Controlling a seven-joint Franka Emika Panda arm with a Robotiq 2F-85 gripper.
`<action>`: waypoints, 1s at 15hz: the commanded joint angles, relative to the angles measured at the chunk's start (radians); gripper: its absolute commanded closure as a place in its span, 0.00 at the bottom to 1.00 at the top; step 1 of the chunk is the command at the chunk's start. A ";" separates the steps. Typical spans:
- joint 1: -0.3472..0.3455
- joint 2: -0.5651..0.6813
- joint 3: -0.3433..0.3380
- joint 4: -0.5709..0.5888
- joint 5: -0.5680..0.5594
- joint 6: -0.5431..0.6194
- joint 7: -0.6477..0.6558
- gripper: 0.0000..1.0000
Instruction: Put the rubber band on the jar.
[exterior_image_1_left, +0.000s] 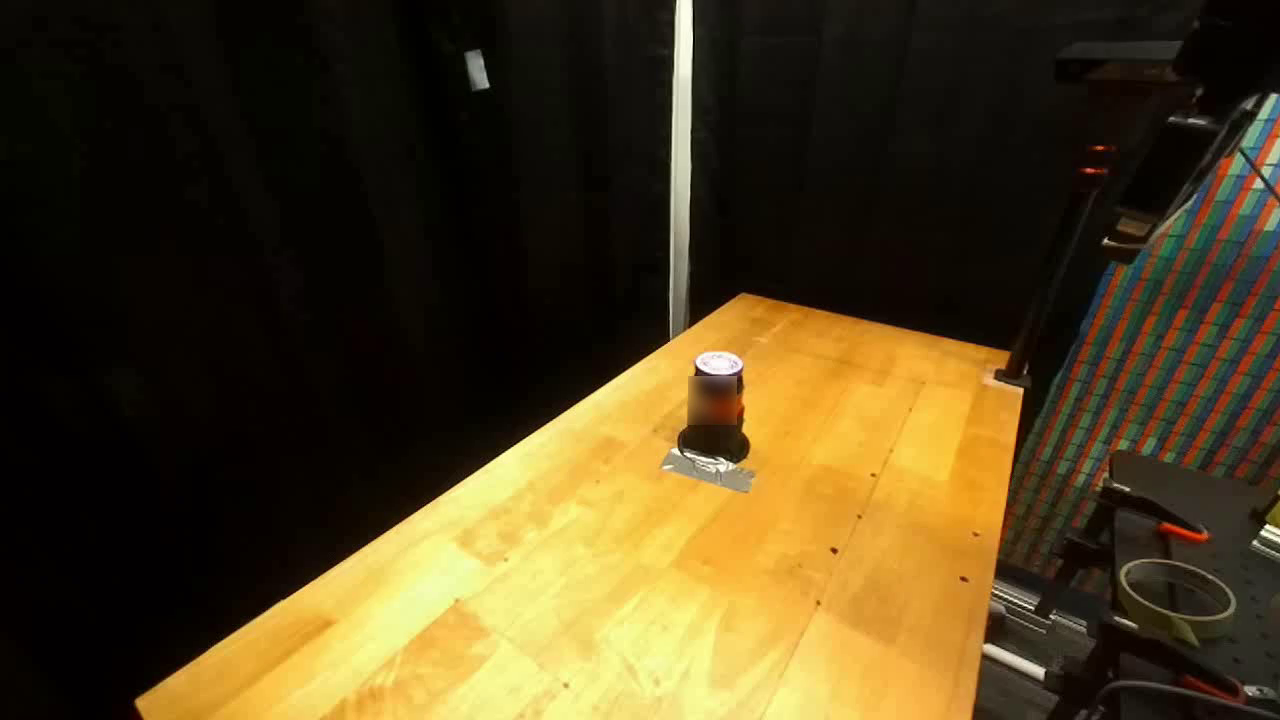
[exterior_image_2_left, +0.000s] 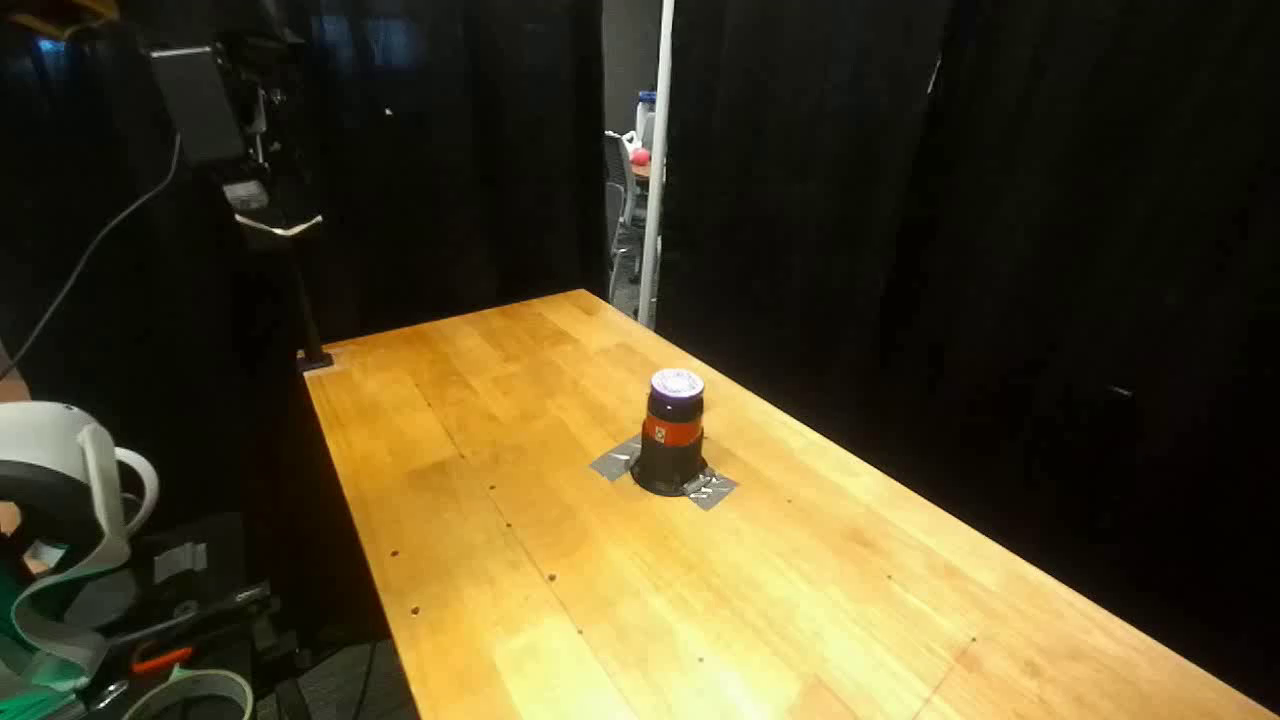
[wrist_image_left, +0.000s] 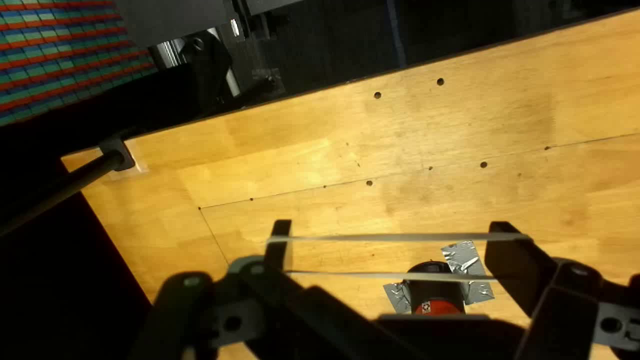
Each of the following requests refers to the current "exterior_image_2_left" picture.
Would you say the dark jar with silver lid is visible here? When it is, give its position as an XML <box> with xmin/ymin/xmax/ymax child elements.
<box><xmin>632</xmin><ymin>363</ymin><xmax>712</xmax><ymax>499</ymax></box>

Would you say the white vertical pole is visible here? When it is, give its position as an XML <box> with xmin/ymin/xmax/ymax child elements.
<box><xmin>637</xmin><ymin>0</ymin><xmax>681</xmax><ymax>334</ymax></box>

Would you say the white bottle blue cap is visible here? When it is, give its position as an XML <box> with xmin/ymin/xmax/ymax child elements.
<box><xmin>632</xmin><ymin>86</ymin><xmax>661</xmax><ymax>152</ymax></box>

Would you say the black curtain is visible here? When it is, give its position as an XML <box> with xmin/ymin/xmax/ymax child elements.
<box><xmin>0</xmin><ymin>0</ymin><xmax>610</xmax><ymax>406</ymax></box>
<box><xmin>661</xmin><ymin>0</ymin><xmax>1280</xmax><ymax>683</ymax></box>

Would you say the black stand pole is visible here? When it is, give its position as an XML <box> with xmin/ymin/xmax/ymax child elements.
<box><xmin>287</xmin><ymin>248</ymin><xmax>334</xmax><ymax>375</ymax></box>

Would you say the grey flat panel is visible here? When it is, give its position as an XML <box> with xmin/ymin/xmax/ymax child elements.
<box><xmin>148</xmin><ymin>44</ymin><xmax>251</xmax><ymax>167</ymax></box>

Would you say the pale green tape roll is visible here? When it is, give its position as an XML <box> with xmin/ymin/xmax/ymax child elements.
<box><xmin>121</xmin><ymin>666</ymin><xmax>261</xmax><ymax>720</ymax></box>

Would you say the white rounded plastic device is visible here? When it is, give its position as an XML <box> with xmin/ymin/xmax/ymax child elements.
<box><xmin>0</xmin><ymin>395</ymin><xmax>164</xmax><ymax>567</ymax></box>

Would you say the green plastic object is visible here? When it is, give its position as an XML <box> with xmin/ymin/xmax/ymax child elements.
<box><xmin>0</xmin><ymin>557</ymin><xmax>93</xmax><ymax>704</ymax></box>

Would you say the black camera on stand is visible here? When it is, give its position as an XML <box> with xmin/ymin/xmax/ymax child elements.
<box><xmin>215</xmin><ymin>155</ymin><xmax>329</xmax><ymax>260</ymax></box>

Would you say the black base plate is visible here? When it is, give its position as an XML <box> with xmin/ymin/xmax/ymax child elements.
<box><xmin>74</xmin><ymin>580</ymin><xmax>292</xmax><ymax>711</ymax></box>

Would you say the orange handled tool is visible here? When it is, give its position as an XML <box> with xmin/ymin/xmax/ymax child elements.
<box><xmin>129</xmin><ymin>640</ymin><xmax>198</xmax><ymax>679</ymax></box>

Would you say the grey fabric strap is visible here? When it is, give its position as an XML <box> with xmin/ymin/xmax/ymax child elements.
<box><xmin>8</xmin><ymin>527</ymin><xmax>141</xmax><ymax>675</ymax></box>

